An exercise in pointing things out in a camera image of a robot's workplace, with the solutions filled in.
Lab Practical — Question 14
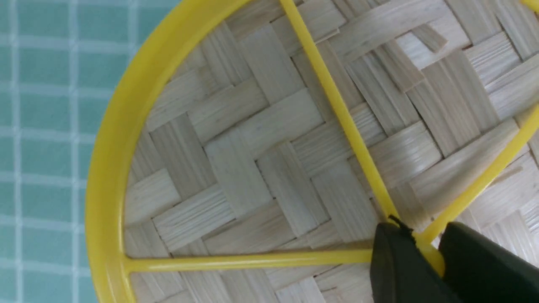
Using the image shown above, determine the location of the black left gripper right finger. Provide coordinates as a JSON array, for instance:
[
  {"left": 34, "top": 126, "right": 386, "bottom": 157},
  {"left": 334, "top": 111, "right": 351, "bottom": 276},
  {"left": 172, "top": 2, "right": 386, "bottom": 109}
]
[{"left": 439, "top": 222, "right": 539, "bottom": 303}]

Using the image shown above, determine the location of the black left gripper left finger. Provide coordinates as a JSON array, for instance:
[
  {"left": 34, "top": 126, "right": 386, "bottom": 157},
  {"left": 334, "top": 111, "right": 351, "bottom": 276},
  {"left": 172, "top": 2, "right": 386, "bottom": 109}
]
[{"left": 370, "top": 215, "right": 459, "bottom": 303}]

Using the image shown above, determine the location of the yellow woven bamboo steamer lid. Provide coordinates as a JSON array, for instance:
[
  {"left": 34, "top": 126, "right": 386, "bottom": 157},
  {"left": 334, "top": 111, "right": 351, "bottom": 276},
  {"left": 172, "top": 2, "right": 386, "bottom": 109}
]
[{"left": 86, "top": 0, "right": 538, "bottom": 303}]

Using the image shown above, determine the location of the green white grid tablecloth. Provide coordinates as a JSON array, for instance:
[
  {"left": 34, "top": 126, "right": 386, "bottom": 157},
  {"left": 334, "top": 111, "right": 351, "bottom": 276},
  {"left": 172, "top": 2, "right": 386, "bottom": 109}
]
[{"left": 0, "top": 0, "right": 177, "bottom": 303}]

